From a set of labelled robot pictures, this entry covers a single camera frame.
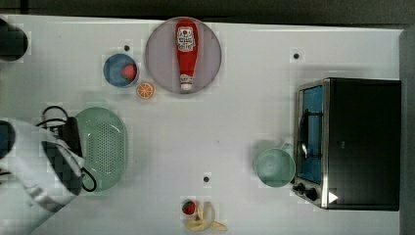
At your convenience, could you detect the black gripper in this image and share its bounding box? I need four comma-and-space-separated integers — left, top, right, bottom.
53, 117, 82, 157

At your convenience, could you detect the green oval strainer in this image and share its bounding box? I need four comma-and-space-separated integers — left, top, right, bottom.
75, 107, 127, 192

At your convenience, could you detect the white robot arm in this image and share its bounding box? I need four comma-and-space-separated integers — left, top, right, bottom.
1, 118, 85, 235

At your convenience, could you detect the blue bowl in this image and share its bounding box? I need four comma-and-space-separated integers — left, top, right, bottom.
103, 54, 139, 87

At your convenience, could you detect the red strawberry in bowl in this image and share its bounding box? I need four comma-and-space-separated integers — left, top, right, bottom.
121, 64, 137, 81

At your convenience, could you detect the orange slice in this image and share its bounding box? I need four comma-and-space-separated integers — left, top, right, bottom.
136, 82, 155, 100

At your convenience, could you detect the purple round plate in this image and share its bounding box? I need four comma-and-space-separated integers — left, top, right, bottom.
145, 17, 222, 94

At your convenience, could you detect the red strawberry near banana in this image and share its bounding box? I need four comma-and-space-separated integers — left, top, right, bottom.
182, 200, 196, 215

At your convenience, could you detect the red ketchup bottle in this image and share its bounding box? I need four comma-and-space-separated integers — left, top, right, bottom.
175, 19, 199, 91

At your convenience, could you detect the peeled banana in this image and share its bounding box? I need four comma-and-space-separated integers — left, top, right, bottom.
185, 202, 228, 232

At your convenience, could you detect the green cup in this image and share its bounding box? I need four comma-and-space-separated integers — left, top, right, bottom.
253, 143, 296, 188

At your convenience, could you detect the black toaster oven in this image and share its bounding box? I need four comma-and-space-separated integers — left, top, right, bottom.
293, 77, 401, 212

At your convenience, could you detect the black cylinder post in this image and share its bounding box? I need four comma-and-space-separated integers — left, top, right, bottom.
0, 20, 28, 62

